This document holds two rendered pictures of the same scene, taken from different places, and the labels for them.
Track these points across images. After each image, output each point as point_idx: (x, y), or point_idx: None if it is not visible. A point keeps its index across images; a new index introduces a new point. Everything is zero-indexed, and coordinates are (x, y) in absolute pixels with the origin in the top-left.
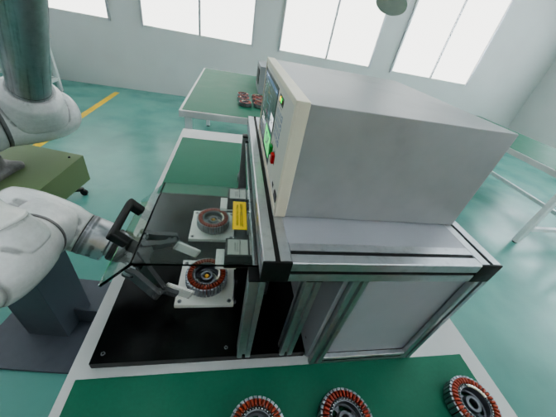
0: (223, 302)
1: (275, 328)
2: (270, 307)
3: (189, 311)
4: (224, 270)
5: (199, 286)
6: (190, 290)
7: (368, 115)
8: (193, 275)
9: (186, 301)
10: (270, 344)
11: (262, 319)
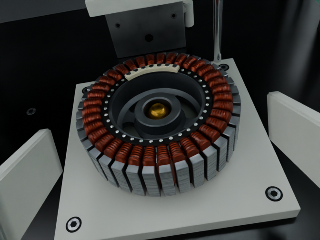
0: (232, 75)
1: (258, 3)
2: (211, 14)
3: (288, 163)
4: (141, 57)
5: (226, 101)
6: (281, 95)
7: None
8: (172, 138)
9: (265, 169)
10: (298, 5)
11: (247, 19)
